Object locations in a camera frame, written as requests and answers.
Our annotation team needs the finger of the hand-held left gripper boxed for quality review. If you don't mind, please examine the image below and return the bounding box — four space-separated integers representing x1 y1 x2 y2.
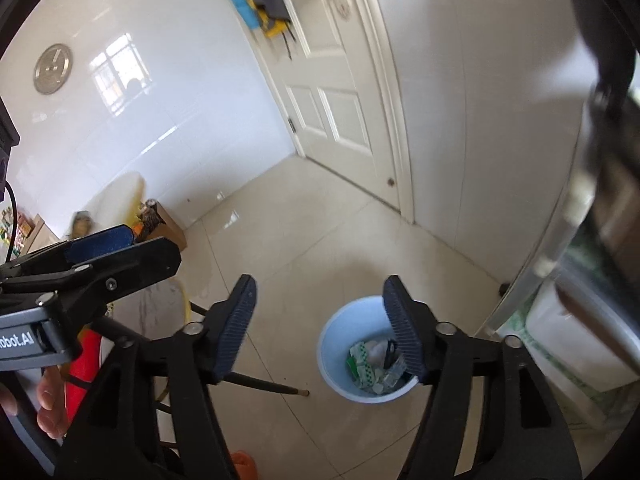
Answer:
0 225 137 283
0 237 182 313

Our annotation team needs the orange slipper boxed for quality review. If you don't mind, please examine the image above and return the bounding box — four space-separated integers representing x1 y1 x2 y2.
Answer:
230 451 260 480

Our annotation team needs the cardboard box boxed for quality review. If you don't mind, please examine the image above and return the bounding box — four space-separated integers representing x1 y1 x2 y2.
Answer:
135 200 188 251

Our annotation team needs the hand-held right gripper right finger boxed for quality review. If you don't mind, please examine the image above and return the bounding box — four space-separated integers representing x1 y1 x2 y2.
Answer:
382 275 583 480

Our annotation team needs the white tissue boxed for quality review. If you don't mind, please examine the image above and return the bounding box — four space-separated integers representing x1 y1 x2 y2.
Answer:
366 340 393 368

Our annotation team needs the clear plastic wrapper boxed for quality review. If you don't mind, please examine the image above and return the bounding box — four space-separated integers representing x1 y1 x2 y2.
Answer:
377 362 408 393

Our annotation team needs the brown grey wrapper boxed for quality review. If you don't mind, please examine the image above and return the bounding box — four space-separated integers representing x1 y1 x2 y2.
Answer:
72 210 96 236

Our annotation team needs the white panel door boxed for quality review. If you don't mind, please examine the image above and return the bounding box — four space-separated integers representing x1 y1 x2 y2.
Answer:
250 0 416 226

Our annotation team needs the black cable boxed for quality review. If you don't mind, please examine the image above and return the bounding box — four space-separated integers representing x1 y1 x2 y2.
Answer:
4 185 17 261

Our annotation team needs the person's left hand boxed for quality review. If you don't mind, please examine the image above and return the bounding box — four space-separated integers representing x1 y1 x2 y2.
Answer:
0 365 71 438

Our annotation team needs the beige kitchen counter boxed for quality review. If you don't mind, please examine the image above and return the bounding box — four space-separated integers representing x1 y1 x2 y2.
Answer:
25 212 66 253

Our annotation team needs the round metal wall disc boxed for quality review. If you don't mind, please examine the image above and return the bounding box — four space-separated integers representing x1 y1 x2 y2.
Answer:
33 43 74 96

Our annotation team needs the white green printed sack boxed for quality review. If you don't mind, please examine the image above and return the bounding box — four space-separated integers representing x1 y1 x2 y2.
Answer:
510 280 640 431

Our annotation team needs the blue plastic bucket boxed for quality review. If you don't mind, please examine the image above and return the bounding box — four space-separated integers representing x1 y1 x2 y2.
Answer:
316 296 421 403

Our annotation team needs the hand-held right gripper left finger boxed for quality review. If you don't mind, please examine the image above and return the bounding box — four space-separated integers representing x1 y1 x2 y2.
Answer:
55 274 258 480

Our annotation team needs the steel rice cooker black lid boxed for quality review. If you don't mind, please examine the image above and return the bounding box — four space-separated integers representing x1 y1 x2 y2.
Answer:
535 0 640 376

